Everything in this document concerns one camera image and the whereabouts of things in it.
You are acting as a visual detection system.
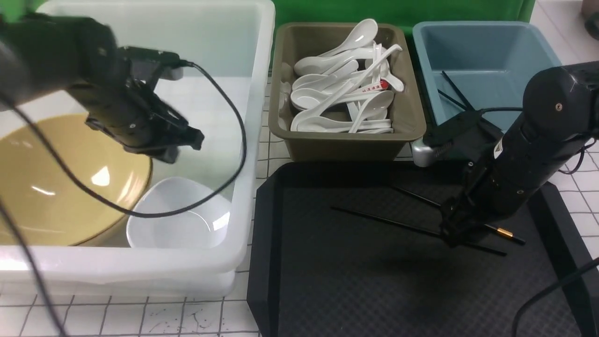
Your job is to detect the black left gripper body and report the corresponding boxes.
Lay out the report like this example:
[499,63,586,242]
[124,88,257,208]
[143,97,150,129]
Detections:
[70,48,204,164]

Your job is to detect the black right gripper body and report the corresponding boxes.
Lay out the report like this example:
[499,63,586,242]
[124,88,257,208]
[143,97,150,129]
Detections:
[440,160,520,247]

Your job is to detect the black chopstick plain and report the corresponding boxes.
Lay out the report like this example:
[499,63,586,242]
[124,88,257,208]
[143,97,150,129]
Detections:
[331,205,507,257]

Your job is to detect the yellow noodle bowl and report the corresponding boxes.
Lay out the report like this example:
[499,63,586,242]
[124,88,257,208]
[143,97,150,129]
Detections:
[0,114,152,247]

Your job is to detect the black chopstick with gold tip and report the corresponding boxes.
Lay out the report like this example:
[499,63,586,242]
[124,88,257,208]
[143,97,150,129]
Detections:
[391,186,526,245]

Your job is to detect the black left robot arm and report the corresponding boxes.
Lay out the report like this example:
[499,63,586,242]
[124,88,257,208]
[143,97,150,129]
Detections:
[0,13,204,164]

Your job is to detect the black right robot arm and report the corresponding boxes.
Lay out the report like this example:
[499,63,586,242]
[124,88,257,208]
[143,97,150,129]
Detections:
[440,60,599,247]

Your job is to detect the large translucent white plastic bin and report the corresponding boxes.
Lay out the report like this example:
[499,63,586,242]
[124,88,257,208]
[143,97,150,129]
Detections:
[1,0,275,299]

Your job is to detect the black chopstick in blue bin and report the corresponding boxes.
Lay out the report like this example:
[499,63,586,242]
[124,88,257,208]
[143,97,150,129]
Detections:
[441,71,475,111]

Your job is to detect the blue plastic chopstick bin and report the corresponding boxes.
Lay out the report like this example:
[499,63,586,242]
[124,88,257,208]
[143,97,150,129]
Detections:
[413,21,561,147]

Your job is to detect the white square dish in bin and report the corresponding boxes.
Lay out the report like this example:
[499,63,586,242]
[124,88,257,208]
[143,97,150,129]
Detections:
[126,177,231,248]

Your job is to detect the white spoon with red label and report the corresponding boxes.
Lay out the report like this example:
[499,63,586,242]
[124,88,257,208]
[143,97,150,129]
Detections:
[290,80,391,110]

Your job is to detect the black plastic serving tray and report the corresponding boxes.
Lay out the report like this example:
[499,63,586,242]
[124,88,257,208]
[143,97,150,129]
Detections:
[248,161,592,337]

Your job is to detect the olive green spoon bin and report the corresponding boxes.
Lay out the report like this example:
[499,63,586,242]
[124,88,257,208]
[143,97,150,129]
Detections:
[268,22,426,161]

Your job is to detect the white soup spoon front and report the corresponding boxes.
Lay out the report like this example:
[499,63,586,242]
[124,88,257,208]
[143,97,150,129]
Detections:
[295,117,392,133]

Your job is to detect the white soup spoon top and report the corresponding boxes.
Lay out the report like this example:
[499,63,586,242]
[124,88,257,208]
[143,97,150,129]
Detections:
[320,18,379,57]

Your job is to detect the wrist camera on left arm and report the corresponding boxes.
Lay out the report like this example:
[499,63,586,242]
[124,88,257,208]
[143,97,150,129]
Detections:
[118,46,183,81]

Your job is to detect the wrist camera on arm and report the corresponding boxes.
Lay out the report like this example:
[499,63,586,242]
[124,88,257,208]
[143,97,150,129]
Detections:
[411,110,503,167]
[118,46,183,81]

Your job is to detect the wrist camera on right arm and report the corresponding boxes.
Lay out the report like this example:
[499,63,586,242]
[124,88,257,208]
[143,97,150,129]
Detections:
[411,110,503,167]

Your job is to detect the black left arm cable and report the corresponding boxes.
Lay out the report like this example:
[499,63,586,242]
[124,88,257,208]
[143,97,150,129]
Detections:
[0,60,248,337]

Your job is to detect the white soup spoon long handle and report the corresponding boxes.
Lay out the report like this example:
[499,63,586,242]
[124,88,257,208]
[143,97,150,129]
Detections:
[290,44,405,133]

